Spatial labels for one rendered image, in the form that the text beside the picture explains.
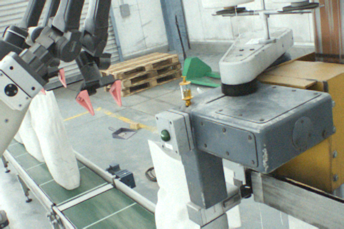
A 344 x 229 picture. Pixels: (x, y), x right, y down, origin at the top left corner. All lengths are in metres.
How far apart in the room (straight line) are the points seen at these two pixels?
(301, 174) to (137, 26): 8.50
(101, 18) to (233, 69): 0.47
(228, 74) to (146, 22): 8.67
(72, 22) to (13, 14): 7.28
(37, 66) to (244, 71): 0.55
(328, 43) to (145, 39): 8.50
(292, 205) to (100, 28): 0.74
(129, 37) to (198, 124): 8.49
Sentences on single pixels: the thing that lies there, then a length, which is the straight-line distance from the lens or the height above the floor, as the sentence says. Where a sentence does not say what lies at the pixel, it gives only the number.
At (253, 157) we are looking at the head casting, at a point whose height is 1.27.
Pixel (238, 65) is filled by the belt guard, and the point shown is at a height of 1.41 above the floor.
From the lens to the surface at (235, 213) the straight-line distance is 1.31.
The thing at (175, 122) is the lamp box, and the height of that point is 1.32.
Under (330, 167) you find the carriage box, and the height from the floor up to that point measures 1.11.
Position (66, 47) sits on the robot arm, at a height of 1.51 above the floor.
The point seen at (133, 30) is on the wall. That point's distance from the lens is 9.39.
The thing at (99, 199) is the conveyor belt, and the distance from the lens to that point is 2.67.
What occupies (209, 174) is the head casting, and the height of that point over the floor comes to 1.16.
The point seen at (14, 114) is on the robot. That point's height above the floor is 1.34.
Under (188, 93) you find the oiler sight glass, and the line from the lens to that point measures 0.94.
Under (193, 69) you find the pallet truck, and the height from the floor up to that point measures 0.20.
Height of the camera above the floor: 1.61
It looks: 18 degrees down
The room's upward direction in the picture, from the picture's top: 11 degrees counter-clockwise
